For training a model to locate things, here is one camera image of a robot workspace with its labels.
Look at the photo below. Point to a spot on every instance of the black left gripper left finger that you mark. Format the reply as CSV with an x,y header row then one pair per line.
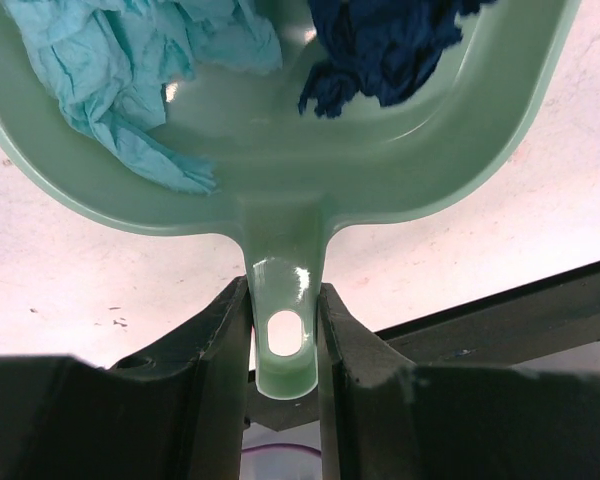
x,y
172,410

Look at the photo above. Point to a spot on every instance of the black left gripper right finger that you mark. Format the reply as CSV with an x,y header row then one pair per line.
x,y
459,422

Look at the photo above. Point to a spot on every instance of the dark blue paper scrap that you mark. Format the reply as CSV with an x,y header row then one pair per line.
x,y
382,49

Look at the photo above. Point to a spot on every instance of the light blue paper scrap cluster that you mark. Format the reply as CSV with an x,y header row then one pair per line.
x,y
108,64

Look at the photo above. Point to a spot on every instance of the green plastic dustpan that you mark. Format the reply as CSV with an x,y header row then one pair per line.
x,y
288,181

